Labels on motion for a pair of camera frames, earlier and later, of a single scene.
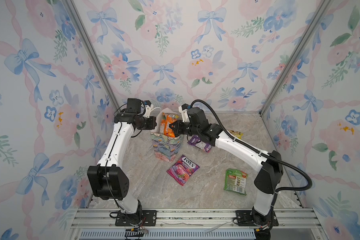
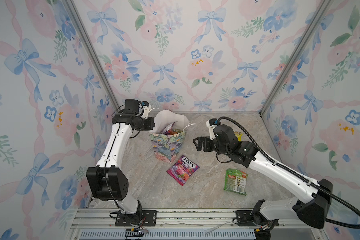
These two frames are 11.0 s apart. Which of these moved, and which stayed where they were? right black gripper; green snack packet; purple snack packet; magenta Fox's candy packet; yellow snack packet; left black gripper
Moved: purple snack packet; right black gripper
Stayed: left black gripper; magenta Fox's candy packet; green snack packet; yellow snack packet
